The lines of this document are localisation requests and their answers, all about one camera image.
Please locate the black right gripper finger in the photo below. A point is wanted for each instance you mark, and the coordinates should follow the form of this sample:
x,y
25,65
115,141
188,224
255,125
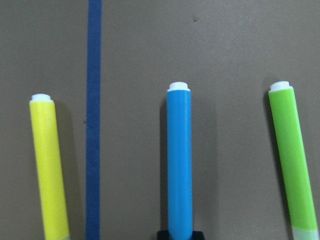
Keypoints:
x,y
164,235

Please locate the blue highlighter pen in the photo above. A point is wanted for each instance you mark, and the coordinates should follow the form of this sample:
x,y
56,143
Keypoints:
x,y
179,161

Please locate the yellow highlighter pen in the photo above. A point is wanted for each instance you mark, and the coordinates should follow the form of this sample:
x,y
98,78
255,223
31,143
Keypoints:
x,y
49,167

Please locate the green highlighter pen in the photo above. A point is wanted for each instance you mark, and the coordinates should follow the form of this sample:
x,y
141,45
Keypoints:
x,y
293,161

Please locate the brown paper table mat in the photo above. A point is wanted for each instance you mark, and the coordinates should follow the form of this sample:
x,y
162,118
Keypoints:
x,y
229,52

